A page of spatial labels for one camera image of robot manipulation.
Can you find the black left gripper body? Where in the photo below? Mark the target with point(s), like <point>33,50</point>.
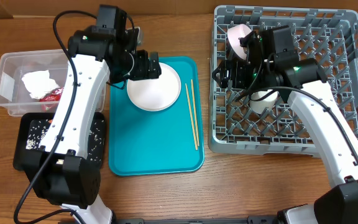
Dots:
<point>134,66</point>

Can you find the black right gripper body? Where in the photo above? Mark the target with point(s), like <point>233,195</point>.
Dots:
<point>247,77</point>

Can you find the large white plate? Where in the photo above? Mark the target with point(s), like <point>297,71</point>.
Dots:
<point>155,94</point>

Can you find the white cup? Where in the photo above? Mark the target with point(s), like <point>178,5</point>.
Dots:
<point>267,103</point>

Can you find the white bowl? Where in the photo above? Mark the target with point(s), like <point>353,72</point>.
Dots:
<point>234,34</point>

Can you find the white rice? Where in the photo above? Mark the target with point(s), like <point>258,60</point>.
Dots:
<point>96,138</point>

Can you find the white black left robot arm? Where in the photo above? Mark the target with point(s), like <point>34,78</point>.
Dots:
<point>59,170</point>

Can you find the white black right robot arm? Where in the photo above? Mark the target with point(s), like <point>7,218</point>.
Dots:
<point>267,62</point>

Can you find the grey dishwasher rack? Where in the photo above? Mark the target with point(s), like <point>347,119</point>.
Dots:
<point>328,35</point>

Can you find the clear plastic waste bin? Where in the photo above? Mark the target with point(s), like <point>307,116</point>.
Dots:
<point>13,66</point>

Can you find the right wooden chopstick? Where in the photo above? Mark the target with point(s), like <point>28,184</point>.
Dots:
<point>194,113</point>

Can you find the wooden chopstick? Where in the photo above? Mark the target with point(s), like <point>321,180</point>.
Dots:
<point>191,117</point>
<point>194,113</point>

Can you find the left wooden chopstick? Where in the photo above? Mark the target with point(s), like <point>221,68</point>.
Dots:
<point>191,117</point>

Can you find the teal serving tray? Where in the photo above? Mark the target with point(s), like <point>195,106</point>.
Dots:
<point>143,142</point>

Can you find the red snack wrapper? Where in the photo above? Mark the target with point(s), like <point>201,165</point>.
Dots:
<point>50,101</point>

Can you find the white paper napkin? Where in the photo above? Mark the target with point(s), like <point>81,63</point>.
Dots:
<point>39,84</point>

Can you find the black rectangular tray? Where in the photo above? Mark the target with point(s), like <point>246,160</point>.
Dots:
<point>24,129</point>

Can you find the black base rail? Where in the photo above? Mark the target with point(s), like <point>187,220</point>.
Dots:
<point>264,219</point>

